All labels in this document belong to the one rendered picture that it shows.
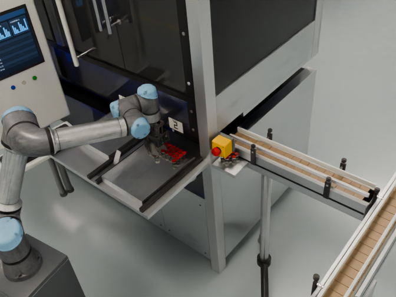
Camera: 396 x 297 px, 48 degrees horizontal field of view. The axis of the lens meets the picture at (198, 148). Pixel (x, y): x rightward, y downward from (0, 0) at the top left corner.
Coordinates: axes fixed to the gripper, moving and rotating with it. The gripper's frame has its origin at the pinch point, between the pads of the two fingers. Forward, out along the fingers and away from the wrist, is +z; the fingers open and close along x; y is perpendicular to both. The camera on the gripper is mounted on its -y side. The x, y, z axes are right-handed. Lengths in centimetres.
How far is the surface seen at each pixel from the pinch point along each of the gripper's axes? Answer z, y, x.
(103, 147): 8.4, -32.4, -5.5
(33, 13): -46, -80, 6
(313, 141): 97, 3, 155
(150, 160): 8.4, -5.9, 1.1
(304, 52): -9, 17, 99
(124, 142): 8.4, -26.0, 2.9
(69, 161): 8.6, -37.7, -22.2
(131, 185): 8.4, -1.1, -16.0
